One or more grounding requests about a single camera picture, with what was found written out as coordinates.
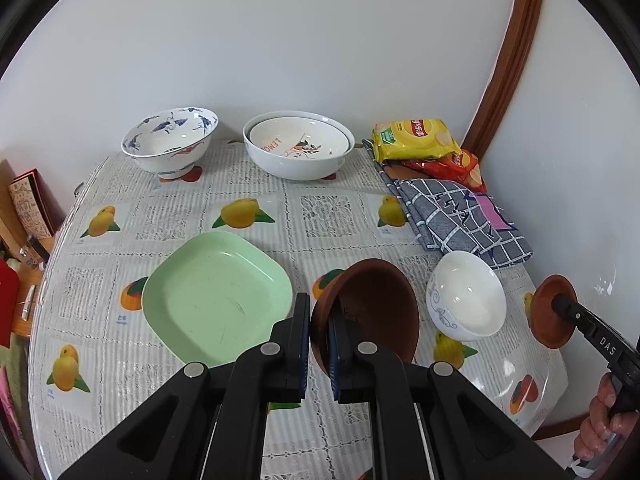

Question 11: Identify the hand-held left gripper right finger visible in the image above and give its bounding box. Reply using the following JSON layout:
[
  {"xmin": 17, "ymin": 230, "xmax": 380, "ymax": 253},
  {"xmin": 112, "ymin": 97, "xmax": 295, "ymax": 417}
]
[{"xmin": 327, "ymin": 305, "xmax": 576, "ymax": 480}]

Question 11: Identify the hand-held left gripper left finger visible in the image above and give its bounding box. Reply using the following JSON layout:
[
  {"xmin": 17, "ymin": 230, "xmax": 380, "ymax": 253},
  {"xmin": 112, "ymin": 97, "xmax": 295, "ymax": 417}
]
[{"xmin": 57, "ymin": 292, "xmax": 313, "ymax": 480}]

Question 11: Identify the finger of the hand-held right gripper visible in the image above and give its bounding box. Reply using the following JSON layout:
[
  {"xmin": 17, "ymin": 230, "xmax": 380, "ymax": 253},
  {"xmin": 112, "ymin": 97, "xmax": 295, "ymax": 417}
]
[{"xmin": 552, "ymin": 294, "xmax": 591, "ymax": 328}]

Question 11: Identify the small brown bowl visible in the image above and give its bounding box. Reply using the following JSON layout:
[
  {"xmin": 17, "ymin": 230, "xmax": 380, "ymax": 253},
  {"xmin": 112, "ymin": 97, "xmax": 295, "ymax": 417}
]
[
  {"xmin": 310, "ymin": 258, "xmax": 421, "ymax": 376},
  {"xmin": 531, "ymin": 275, "xmax": 581, "ymax": 350}
]

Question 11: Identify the person's right hand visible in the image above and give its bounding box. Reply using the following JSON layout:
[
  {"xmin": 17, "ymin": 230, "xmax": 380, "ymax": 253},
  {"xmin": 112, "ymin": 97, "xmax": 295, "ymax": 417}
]
[{"xmin": 574, "ymin": 374, "xmax": 632, "ymax": 461}]

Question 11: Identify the green square plate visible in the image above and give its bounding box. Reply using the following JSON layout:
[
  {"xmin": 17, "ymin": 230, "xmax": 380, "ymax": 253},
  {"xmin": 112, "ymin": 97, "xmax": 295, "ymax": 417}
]
[{"xmin": 141, "ymin": 231, "xmax": 294, "ymax": 368}]

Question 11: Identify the white bowl with grey pattern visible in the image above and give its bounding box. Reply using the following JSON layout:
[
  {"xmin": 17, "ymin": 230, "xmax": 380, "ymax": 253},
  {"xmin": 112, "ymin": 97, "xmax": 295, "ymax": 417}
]
[{"xmin": 426, "ymin": 250, "xmax": 507, "ymax": 342}]

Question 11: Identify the pink tag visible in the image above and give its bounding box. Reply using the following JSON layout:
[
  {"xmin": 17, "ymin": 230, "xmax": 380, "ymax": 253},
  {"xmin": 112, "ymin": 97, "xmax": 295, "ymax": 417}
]
[{"xmin": 472, "ymin": 192, "xmax": 516, "ymax": 231}]

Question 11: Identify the fruit printed tablecloth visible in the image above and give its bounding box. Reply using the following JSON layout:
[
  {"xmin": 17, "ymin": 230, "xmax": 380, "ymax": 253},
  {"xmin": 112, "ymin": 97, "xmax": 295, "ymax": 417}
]
[{"xmin": 27, "ymin": 147, "xmax": 571, "ymax": 480}]

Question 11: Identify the grey checkered cloth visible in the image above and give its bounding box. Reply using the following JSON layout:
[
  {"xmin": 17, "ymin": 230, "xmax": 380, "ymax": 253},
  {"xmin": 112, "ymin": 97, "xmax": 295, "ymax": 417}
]
[{"xmin": 382, "ymin": 177, "xmax": 534, "ymax": 269}]

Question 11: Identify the large white bowl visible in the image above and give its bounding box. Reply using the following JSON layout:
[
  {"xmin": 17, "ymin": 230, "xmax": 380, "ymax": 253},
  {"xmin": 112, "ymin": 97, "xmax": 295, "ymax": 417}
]
[{"xmin": 243, "ymin": 111, "xmax": 356, "ymax": 182}]

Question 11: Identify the red chip bag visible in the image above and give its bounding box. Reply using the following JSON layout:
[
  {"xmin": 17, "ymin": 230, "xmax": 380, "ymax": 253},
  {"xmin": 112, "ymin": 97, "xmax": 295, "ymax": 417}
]
[{"xmin": 400, "ymin": 149, "xmax": 487, "ymax": 193}]

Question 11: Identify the yellow chip bag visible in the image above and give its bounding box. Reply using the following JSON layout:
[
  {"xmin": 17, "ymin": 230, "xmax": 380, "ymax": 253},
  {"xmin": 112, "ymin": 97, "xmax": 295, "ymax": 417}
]
[{"xmin": 371, "ymin": 118, "xmax": 462, "ymax": 164}]

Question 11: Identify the blue and white patterned bowl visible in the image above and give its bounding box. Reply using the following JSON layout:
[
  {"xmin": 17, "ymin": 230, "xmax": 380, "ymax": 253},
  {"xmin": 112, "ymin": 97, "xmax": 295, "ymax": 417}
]
[{"xmin": 120, "ymin": 106, "xmax": 220, "ymax": 180}]

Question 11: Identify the wooden side table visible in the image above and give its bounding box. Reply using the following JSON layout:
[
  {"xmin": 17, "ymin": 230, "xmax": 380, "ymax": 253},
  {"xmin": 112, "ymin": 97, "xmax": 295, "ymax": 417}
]
[{"xmin": 0, "ymin": 232, "xmax": 56, "ymax": 338}]

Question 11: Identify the red paper bag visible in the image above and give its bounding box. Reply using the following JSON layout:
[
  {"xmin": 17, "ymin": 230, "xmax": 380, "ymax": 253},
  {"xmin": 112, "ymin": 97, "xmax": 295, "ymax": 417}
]
[{"xmin": 0, "ymin": 259, "xmax": 20, "ymax": 348}]

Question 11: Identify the patterned beige book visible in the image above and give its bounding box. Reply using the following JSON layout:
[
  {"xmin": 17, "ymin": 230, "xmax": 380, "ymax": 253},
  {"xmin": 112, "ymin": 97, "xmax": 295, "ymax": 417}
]
[{"xmin": 7, "ymin": 169, "xmax": 56, "ymax": 241}]

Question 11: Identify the brown wooden door frame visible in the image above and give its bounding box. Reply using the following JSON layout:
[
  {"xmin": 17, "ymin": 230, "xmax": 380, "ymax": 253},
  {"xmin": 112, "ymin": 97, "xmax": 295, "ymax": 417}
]
[{"xmin": 460, "ymin": 0, "xmax": 548, "ymax": 153}]

